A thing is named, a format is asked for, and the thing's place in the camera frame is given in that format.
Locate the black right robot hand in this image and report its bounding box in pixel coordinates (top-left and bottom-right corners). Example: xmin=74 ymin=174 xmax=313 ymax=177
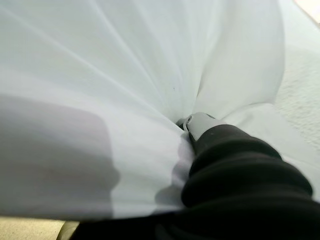
xmin=74 ymin=112 xmax=320 ymax=240

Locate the white duvet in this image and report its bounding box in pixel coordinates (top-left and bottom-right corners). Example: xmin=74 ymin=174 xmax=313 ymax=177
xmin=0 ymin=0 xmax=320 ymax=222

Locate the beige textured fringed throw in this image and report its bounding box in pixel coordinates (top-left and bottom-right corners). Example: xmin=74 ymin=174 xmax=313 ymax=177
xmin=273 ymin=0 xmax=320 ymax=165

